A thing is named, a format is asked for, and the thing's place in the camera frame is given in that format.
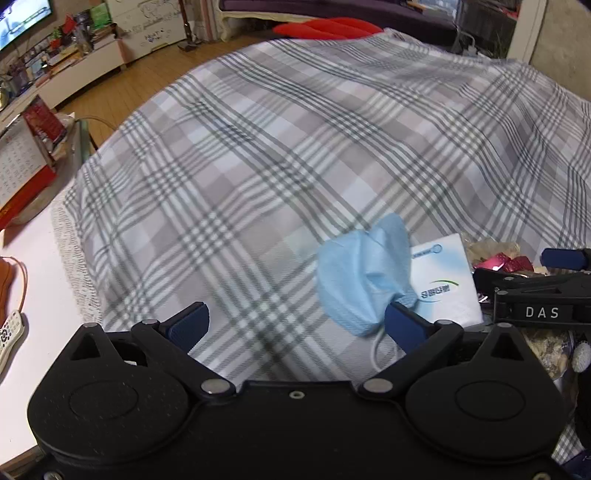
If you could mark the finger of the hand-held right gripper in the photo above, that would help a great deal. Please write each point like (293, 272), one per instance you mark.
(568, 258)
(531, 281)

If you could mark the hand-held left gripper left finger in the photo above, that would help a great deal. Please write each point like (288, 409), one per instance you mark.
(187, 325)

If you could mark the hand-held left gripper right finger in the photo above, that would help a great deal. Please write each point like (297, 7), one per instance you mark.
(406, 327)

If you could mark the foil candy wrappers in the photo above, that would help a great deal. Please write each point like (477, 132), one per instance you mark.
(503, 264)

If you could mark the white tissue pack blue print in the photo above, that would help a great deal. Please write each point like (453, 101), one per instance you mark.
(452, 286)

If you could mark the light blue face mask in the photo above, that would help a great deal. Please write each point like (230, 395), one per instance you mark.
(360, 277)

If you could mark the white remote control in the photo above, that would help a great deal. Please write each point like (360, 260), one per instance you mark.
(9, 337)

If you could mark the brown leather organizer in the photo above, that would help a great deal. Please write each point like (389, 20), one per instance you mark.
(4, 286)

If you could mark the grey plaid blanket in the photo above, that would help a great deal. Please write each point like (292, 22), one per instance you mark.
(277, 161)

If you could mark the desk calendar red base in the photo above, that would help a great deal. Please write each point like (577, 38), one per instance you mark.
(18, 161)

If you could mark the white low cabinet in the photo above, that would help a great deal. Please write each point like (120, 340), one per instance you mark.
(78, 78)

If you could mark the white cabinet with drawings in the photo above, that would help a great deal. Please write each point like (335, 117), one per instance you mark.
(157, 32)

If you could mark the red pillow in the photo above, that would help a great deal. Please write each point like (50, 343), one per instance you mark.
(332, 28)

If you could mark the purple sofa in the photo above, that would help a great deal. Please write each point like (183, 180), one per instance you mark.
(323, 7)

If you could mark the television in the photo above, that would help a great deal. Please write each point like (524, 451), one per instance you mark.
(23, 21)

